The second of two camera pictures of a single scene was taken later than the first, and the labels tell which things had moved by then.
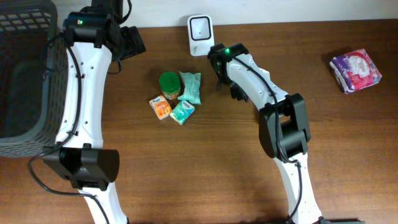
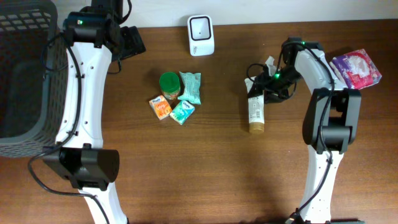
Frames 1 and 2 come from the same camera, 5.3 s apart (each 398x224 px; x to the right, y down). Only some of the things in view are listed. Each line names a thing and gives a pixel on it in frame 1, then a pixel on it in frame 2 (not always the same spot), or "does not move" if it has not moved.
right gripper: x=239 y=95 -> x=278 y=96
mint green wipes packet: x=192 y=82 does not move
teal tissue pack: x=182 y=112 does not move
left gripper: x=134 y=42 does not move
